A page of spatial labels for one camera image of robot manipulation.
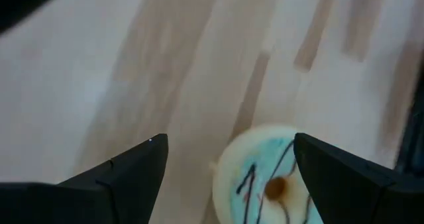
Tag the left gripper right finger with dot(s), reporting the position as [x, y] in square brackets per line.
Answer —
[348, 191]

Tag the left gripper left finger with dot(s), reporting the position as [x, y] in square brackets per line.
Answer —
[126, 184]

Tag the large mint striped donut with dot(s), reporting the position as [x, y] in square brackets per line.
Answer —
[251, 157]

